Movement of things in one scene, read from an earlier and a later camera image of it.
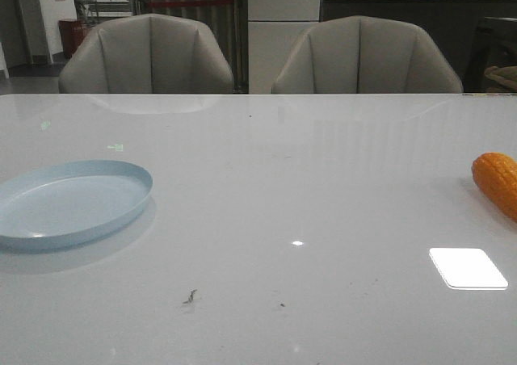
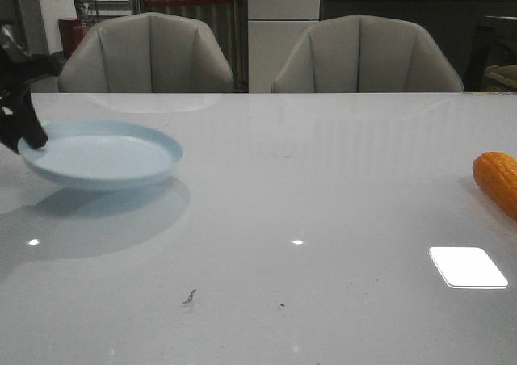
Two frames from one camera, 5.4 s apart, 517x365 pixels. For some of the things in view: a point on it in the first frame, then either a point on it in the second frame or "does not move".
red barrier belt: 190,3 does not move
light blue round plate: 69,202 to 101,155
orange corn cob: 495,174 does not move
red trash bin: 73,31 does not move
